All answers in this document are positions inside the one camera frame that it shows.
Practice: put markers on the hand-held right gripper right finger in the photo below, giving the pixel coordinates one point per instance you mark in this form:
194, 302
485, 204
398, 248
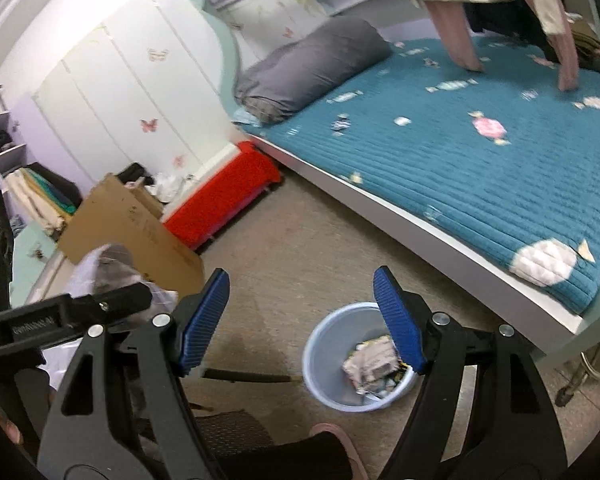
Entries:
400, 325

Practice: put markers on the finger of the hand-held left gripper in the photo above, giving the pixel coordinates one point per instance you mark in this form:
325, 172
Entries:
115, 302

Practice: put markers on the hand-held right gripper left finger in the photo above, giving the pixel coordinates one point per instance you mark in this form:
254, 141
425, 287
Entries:
202, 325

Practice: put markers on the yellow packet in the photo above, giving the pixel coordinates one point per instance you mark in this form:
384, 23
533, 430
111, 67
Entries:
405, 367

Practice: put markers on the pink white plastic bag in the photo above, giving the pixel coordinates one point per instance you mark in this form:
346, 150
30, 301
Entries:
370, 362

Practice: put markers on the blue packet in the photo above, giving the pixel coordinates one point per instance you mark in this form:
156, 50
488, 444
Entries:
380, 390

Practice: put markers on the light blue plastic bin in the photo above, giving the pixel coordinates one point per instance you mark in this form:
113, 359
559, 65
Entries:
330, 355

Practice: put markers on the person's left hand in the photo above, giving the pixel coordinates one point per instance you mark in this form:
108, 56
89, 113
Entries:
7, 425

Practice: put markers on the grey checked round table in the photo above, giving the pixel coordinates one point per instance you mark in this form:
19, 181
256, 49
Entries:
110, 265

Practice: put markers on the brown cardboard box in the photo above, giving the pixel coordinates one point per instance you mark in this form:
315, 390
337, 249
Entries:
130, 230

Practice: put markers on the lilac stair storage cabinet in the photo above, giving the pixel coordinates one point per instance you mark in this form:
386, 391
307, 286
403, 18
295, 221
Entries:
27, 255

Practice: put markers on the black dotted stool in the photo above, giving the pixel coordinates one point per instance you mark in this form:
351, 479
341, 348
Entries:
235, 422

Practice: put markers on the green hanging garment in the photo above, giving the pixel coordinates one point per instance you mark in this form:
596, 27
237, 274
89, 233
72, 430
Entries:
55, 192

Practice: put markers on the cream hanging jacket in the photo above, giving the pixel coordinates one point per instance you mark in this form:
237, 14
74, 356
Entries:
35, 200

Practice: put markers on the red covered bench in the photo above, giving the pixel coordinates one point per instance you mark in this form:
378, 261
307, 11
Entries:
220, 195

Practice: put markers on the black clothes heap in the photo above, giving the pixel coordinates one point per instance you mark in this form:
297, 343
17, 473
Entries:
132, 172

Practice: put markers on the black hanging coat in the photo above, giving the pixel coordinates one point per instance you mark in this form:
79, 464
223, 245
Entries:
65, 180

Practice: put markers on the pink slipper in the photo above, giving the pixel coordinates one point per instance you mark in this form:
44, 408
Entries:
352, 452

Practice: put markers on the person's leg in black trousers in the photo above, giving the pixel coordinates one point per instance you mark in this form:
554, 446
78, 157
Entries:
290, 460

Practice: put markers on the teal quilted bed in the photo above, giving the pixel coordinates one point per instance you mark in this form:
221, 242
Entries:
430, 160

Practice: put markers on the pink butterfly sticker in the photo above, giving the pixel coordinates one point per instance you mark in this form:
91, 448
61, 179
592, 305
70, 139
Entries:
149, 125

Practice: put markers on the light blue pillow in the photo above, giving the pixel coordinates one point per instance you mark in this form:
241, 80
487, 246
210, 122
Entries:
242, 117

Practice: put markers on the white wardrobe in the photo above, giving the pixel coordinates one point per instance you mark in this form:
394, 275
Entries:
120, 90

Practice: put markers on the pale butterfly sticker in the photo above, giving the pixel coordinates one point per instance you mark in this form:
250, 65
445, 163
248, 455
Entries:
157, 55

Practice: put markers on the grey rolled duvet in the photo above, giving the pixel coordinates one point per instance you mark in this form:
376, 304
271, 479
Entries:
315, 60

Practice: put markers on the pink hanging garment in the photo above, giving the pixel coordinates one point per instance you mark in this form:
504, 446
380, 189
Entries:
455, 35

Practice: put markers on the dark hanging garments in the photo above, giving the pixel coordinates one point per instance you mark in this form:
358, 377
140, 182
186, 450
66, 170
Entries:
520, 20

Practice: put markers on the teal bunk bed frame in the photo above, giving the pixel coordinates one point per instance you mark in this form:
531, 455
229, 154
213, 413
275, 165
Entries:
380, 210

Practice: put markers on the chrome wheeled frame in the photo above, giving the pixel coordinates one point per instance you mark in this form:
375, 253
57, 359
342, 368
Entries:
585, 362

